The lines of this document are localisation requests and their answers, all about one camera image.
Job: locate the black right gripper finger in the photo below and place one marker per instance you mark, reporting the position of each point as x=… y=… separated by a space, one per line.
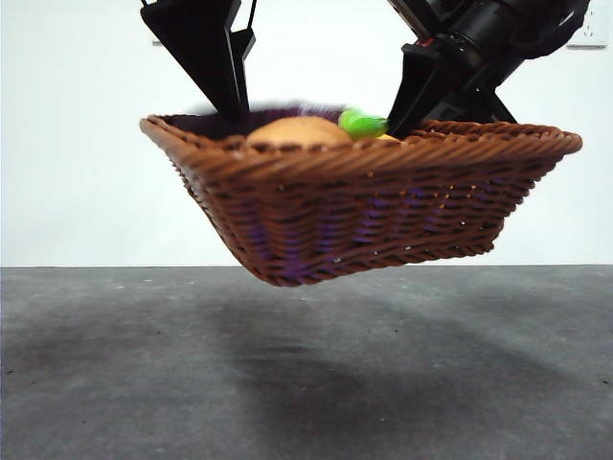
x=416 y=81
x=464 y=105

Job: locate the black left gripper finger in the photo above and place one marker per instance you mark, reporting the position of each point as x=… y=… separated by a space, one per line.
x=201 y=43
x=241 y=52

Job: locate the yellow ribbed toy vegetable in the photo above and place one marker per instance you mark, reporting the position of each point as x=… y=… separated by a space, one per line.
x=387 y=137

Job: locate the purple toy eggplant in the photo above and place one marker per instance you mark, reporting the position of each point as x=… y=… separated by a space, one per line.
x=364 y=124

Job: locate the brown toy potato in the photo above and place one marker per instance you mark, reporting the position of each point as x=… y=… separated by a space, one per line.
x=297 y=134

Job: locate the brown wicker basket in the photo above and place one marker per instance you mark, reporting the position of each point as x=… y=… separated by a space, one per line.
x=359 y=211

